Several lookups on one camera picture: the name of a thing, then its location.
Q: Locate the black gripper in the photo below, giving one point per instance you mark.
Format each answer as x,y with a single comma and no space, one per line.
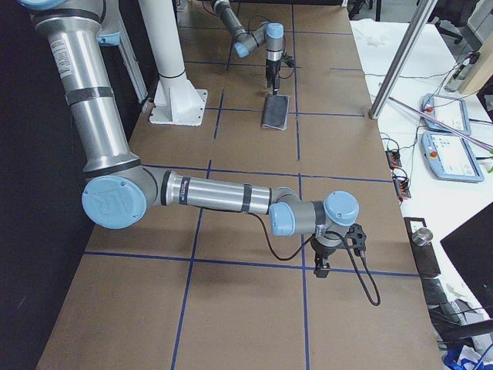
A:
321,248
272,69

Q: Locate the pink microfiber towel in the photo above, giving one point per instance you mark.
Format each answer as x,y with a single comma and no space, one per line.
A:
275,112

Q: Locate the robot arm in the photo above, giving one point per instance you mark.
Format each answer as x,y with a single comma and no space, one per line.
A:
245,42
120,189

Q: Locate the black flat tray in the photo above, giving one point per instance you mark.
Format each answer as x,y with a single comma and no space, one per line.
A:
424,257

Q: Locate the silver metal cup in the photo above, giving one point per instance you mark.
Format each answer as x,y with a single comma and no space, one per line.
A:
422,237

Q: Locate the lower orange terminal block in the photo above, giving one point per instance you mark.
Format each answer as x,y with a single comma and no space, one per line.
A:
401,186

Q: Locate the orange terminal block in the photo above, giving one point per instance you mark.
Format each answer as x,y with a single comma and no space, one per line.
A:
393,158
401,186

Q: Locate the upper orange terminal block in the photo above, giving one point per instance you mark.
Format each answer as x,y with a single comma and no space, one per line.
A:
393,158

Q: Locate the black monitor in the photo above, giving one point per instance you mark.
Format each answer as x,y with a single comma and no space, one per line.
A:
469,249

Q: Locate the lower teach pendant tablet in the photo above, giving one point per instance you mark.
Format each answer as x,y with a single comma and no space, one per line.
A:
450,158

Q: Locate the teach pendant tablet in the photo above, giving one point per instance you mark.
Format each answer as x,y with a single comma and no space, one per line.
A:
450,111
450,158

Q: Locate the upper teach pendant tablet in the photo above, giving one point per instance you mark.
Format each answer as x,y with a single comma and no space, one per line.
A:
450,111

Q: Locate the white camera mast pole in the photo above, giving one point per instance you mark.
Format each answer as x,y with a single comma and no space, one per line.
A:
176,101

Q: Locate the aluminium frame post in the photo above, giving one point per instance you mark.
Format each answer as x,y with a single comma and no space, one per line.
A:
416,25

